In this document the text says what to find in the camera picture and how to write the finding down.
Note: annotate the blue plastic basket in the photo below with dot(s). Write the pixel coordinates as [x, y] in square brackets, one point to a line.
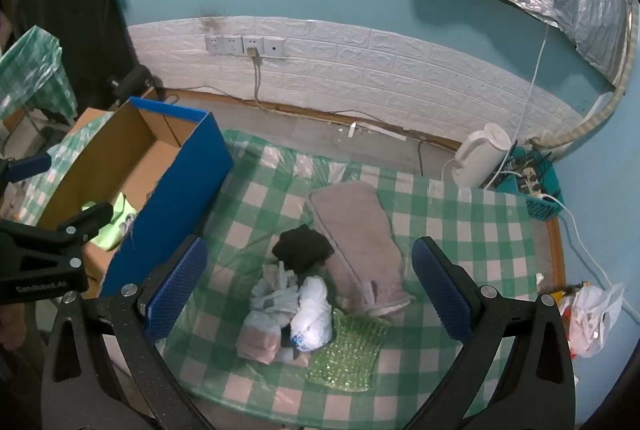
[545, 207]

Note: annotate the green checkered plastic bag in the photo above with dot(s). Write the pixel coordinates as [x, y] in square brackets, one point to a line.
[35, 70]

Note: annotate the blue cardboard box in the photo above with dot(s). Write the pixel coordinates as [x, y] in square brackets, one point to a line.
[175, 190]

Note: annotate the wooden baseboard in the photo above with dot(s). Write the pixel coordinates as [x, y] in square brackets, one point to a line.
[320, 113]

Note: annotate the white trash bag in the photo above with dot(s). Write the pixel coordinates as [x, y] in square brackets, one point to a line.
[595, 315]

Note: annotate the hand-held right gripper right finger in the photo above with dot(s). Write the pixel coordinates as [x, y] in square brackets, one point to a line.
[442, 295]

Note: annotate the black cloth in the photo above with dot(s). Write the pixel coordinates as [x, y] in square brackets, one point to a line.
[302, 249]

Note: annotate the green sparkly sock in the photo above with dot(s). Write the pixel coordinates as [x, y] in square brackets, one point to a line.
[347, 350]

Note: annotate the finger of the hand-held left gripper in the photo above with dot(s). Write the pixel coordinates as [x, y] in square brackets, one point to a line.
[30, 166]
[90, 217]

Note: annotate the wrapped insulated pipe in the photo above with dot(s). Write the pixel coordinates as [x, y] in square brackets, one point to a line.
[590, 123]

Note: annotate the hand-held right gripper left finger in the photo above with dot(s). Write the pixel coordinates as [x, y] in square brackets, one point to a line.
[176, 290]

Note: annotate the green checkered tablecloth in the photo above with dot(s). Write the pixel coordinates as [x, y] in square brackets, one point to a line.
[440, 210]

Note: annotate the white power strip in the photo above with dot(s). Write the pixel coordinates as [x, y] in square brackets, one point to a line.
[527, 180]

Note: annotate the pink item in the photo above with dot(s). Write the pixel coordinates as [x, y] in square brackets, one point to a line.
[257, 340]

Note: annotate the white wall socket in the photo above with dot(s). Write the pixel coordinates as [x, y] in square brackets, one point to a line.
[253, 41]
[275, 47]
[214, 44]
[232, 45]

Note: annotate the small white scrap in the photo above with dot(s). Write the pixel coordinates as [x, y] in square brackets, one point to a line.
[351, 130]

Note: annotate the white electric kettle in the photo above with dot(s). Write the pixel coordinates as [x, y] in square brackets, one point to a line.
[480, 155]

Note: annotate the white plastic bag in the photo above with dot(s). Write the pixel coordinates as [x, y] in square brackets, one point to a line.
[272, 287]

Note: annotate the green white fabric item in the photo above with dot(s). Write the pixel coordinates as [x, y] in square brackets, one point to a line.
[117, 222]

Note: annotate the dark hanging garment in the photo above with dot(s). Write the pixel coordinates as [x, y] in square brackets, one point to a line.
[75, 0]

